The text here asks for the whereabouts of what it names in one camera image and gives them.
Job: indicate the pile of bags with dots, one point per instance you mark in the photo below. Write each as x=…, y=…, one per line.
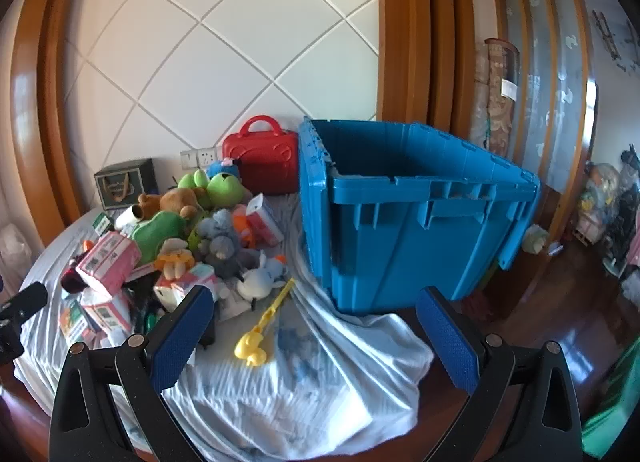
x=607, y=202

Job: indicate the red box with white tag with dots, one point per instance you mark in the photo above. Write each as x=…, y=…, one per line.
x=262, y=224

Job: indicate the white wall socket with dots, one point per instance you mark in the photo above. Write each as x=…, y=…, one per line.
x=208, y=157

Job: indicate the small green box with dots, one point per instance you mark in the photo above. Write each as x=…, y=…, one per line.
x=103, y=223

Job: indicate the grey mouse plush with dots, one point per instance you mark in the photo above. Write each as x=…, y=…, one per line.
x=222, y=242

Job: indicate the curved wooden wall trim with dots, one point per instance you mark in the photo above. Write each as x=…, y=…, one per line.
x=45, y=92

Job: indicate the small pink box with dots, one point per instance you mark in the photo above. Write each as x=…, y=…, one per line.
x=107, y=314

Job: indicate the blue and pink plush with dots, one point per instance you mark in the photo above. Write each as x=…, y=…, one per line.
x=225, y=169

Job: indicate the green flat plush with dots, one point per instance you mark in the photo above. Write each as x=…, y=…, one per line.
x=160, y=232

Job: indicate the green cloth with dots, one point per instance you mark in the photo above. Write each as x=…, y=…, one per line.
x=615, y=407

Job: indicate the clear plastic bag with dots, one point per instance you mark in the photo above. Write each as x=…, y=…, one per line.
x=12, y=247

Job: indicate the large pink box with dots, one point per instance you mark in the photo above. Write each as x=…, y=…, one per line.
x=110, y=257

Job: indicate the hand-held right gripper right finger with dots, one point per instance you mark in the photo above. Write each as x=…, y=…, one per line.
x=450, y=342

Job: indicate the dark green gift box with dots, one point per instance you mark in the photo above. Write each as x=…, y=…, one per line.
x=145, y=177

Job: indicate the blue plastic crate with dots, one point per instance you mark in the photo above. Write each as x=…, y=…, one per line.
x=400, y=252

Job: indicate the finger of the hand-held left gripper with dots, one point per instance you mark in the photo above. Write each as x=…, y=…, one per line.
x=25, y=298

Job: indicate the rolled patterned carpet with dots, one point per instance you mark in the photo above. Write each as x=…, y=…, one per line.
x=500, y=107

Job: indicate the light blue cloth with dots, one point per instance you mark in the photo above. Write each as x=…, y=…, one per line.
x=310, y=382

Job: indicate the doll with orange scarf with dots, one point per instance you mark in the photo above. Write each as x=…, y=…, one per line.
x=175, y=262

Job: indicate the red toy suitcase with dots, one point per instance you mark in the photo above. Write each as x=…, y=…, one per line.
x=265, y=162

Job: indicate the wooden pillar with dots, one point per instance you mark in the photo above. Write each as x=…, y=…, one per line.
x=425, y=42

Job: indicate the small green white plush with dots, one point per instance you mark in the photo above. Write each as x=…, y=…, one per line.
x=534, y=239

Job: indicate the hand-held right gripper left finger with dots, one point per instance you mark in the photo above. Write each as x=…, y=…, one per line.
x=180, y=337

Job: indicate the yellow plastic toy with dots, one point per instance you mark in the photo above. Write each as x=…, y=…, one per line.
x=250, y=347

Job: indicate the brown teddy bear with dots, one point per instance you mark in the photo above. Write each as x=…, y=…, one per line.
x=175, y=199

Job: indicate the wooden frosted glass partition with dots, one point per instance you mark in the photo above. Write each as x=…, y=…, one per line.
x=545, y=92

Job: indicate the green frog plush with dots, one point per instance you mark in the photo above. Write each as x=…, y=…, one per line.
x=222, y=189

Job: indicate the white paper roll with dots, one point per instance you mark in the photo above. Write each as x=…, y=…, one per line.
x=127, y=217

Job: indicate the white and pink box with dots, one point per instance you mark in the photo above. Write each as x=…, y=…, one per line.
x=200, y=277

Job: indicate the green and orange box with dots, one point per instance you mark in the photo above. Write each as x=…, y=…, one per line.
x=72, y=319

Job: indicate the orange plush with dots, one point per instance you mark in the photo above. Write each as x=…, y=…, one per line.
x=242, y=224

